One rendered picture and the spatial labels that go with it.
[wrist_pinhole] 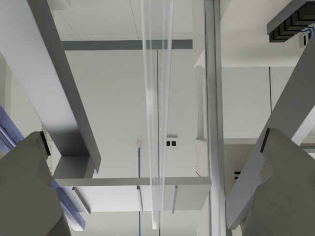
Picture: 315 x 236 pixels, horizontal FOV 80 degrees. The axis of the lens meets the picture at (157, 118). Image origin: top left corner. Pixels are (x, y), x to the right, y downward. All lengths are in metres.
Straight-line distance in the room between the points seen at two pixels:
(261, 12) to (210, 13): 0.14
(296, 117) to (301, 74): 0.06
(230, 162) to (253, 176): 0.31
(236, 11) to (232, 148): 0.44
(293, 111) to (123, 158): 1.86
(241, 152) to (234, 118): 1.43
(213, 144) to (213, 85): 0.17
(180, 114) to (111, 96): 0.76
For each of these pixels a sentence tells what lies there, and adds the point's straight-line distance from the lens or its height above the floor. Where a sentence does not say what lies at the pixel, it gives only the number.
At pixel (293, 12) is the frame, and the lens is 0.64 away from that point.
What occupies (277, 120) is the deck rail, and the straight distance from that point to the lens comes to 0.36.
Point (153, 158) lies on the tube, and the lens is 0.16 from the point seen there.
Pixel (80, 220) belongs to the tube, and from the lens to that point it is 0.31.
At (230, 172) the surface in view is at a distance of 0.75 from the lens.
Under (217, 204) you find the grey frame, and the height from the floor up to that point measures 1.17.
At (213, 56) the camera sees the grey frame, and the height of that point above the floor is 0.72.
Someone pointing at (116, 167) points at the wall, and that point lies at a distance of 2.10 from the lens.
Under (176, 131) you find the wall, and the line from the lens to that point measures 2.02.
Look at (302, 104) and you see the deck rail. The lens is 0.32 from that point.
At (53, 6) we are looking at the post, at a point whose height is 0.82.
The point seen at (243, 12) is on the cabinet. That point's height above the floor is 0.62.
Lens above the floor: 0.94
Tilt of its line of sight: 3 degrees down
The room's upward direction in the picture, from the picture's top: 179 degrees clockwise
